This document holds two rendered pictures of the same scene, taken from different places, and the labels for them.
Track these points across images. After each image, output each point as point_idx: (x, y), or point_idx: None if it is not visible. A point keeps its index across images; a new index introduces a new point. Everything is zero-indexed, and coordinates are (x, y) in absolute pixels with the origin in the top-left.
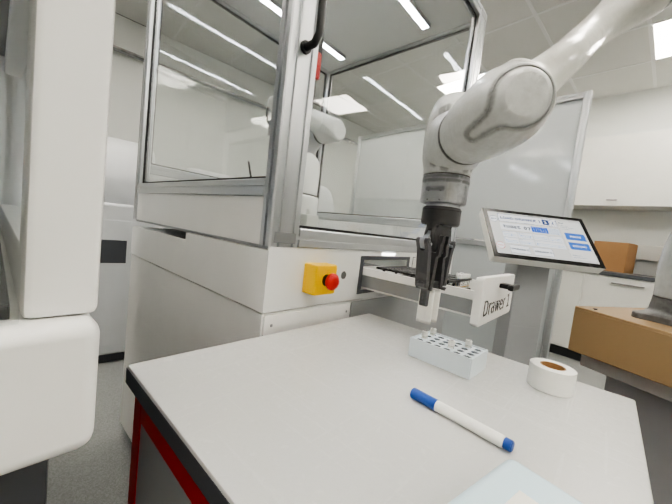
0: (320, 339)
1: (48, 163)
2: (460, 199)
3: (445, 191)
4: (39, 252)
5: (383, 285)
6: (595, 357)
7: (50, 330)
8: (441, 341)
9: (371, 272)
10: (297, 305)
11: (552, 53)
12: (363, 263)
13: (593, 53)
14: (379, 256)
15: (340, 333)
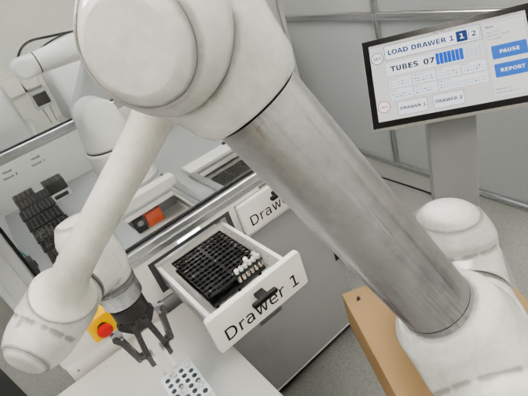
0: (110, 379)
1: None
2: (120, 309)
3: (104, 307)
4: None
5: (174, 291)
6: (360, 344)
7: None
8: (185, 379)
9: (163, 276)
10: (96, 344)
11: (51, 280)
12: (155, 267)
13: (126, 203)
14: (175, 247)
15: (133, 361)
